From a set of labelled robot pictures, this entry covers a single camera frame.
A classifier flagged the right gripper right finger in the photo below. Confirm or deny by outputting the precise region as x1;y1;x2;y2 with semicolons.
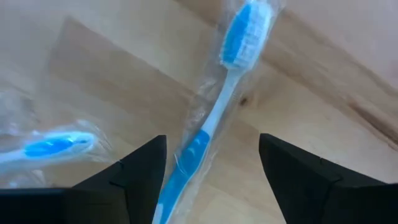
258;133;398;224

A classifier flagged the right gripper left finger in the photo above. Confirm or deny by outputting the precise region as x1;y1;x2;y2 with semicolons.
0;134;168;224

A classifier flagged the blue white toothbrush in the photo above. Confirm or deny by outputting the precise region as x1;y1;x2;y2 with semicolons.
0;119;113;187
151;0;287;224

